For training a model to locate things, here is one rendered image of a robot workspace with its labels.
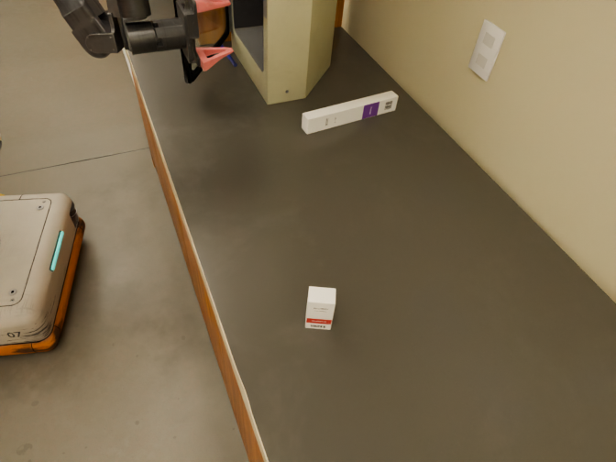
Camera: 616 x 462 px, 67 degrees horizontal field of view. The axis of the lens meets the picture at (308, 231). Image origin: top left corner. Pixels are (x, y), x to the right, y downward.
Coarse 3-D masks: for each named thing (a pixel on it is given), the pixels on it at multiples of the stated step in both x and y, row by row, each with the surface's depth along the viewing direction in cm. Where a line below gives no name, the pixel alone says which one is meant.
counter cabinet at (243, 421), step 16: (144, 112) 192; (160, 160) 170; (160, 176) 201; (176, 208) 157; (176, 224) 182; (192, 256) 141; (192, 272) 163; (208, 304) 132; (208, 320) 150; (224, 352) 124; (224, 368) 140; (240, 400) 114; (240, 416) 128; (240, 432) 144; (256, 448) 108
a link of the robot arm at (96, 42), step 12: (108, 0) 84; (120, 0) 83; (132, 0) 83; (144, 0) 84; (108, 12) 85; (120, 12) 85; (132, 12) 84; (144, 12) 85; (96, 36) 85; (108, 36) 85; (120, 36) 89; (96, 48) 87; (108, 48) 87; (120, 48) 88
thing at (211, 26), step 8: (184, 0) 105; (176, 8) 103; (184, 8) 106; (216, 8) 124; (224, 8) 129; (176, 16) 104; (200, 16) 115; (208, 16) 120; (216, 16) 125; (224, 16) 130; (200, 24) 116; (208, 24) 121; (216, 24) 126; (224, 24) 131; (200, 32) 117; (208, 32) 122; (216, 32) 127; (224, 32) 133; (200, 40) 118; (208, 40) 123; (216, 40) 129; (184, 64) 113; (192, 64) 117; (184, 72) 114
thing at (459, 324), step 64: (192, 128) 114; (256, 128) 116; (384, 128) 119; (192, 192) 99; (256, 192) 100; (320, 192) 102; (384, 192) 103; (448, 192) 105; (256, 256) 89; (320, 256) 90; (384, 256) 91; (448, 256) 92; (512, 256) 93; (256, 320) 79; (384, 320) 81; (448, 320) 82; (512, 320) 83; (576, 320) 84; (256, 384) 72; (320, 384) 73; (384, 384) 73; (448, 384) 74; (512, 384) 75; (576, 384) 75; (320, 448) 66; (384, 448) 67; (448, 448) 67; (512, 448) 68; (576, 448) 69
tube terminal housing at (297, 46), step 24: (288, 0) 105; (312, 0) 107; (336, 0) 124; (264, 24) 109; (288, 24) 109; (312, 24) 112; (240, 48) 133; (264, 48) 113; (288, 48) 113; (312, 48) 118; (264, 72) 118; (288, 72) 118; (312, 72) 125; (264, 96) 123; (288, 96) 124
